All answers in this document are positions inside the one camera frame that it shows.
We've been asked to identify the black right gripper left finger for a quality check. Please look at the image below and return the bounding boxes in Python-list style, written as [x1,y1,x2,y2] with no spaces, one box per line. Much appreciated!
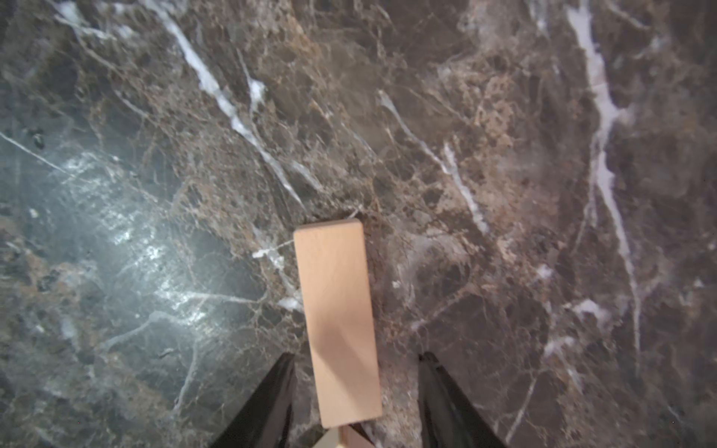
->
[210,353,296,448]

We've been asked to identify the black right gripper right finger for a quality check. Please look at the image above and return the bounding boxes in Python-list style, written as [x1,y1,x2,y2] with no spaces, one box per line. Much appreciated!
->
[418,352,506,448]

